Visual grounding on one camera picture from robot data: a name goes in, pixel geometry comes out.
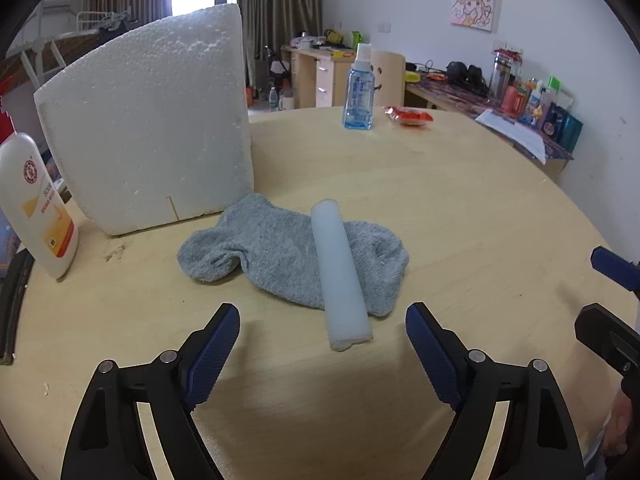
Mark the clear plastic water bottle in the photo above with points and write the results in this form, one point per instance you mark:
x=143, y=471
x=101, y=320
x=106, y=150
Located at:
x=273, y=100

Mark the white foam box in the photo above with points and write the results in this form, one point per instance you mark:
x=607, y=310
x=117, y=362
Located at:
x=150, y=120

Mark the black headphones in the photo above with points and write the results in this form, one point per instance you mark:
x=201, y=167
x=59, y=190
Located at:
x=465, y=76

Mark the white jug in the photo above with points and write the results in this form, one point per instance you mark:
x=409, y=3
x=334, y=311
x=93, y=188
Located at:
x=287, y=101

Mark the red snack packet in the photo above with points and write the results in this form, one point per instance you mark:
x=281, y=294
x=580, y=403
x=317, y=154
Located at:
x=410, y=117

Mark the white wall socket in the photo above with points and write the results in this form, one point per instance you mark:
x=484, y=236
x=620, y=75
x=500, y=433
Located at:
x=383, y=28

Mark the clear blue spray bottle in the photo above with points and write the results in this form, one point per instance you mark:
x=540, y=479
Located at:
x=357, y=100

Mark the blue carton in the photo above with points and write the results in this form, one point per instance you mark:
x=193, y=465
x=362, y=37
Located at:
x=565, y=127

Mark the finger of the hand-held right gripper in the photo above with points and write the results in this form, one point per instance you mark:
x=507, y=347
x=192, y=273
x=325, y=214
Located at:
x=617, y=270
x=605, y=332

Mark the desk with printed mat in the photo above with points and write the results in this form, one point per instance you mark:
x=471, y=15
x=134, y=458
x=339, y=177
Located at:
x=470, y=102

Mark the wooden chair with smiley face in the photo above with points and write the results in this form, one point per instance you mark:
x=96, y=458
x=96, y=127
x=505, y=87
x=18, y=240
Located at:
x=390, y=77

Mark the tall clear drinking bottle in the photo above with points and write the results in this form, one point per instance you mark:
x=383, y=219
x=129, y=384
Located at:
x=501, y=75

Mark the grey metal bunk bed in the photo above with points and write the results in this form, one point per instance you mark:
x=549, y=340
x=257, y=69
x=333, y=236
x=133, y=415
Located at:
x=40, y=50

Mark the green bag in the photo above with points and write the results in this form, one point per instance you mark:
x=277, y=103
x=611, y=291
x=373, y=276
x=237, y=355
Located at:
x=357, y=38

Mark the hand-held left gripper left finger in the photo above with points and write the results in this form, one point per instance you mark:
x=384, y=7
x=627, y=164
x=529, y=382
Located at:
x=212, y=355

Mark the white paper sheet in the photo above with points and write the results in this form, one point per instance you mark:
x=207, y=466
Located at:
x=515, y=132

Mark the person's right hand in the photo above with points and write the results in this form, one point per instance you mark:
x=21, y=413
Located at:
x=625, y=417

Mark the white plastic tube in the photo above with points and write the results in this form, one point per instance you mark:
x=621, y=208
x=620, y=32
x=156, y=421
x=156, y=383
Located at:
x=337, y=275

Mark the grey sock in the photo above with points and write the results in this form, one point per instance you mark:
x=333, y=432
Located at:
x=260, y=255

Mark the light wooden desk with drawers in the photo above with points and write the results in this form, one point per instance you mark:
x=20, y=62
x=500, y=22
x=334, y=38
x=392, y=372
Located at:
x=315, y=77

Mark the white bottle with red cap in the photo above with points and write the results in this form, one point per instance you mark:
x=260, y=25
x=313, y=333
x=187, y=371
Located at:
x=40, y=200

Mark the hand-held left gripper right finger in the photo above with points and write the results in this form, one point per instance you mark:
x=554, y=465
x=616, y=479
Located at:
x=432, y=355

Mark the pink cartoon wall picture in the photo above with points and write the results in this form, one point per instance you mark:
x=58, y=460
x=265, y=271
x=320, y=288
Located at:
x=472, y=7

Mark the yellow box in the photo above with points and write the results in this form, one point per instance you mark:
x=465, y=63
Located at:
x=340, y=54

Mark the yellow bowl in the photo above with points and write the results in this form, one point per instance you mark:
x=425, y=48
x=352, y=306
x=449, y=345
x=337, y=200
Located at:
x=412, y=77

